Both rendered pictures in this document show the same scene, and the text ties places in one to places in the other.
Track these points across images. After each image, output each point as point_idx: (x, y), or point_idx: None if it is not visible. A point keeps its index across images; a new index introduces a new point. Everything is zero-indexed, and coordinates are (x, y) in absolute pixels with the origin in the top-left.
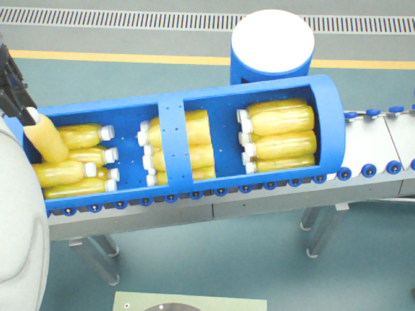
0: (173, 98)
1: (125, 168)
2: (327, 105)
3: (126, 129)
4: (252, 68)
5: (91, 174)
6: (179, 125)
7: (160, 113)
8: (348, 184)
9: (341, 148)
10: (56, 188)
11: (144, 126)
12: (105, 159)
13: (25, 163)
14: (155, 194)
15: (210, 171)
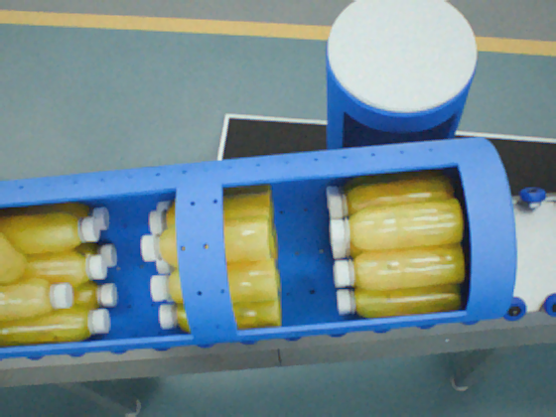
0: (206, 182)
1: (129, 278)
2: (486, 210)
3: (130, 212)
4: (362, 101)
5: (64, 306)
6: (210, 239)
7: (179, 214)
8: (519, 325)
9: (507, 288)
10: (7, 324)
11: (157, 221)
12: (90, 273)
13: None
14: (172, 346)
15: (272, 307)
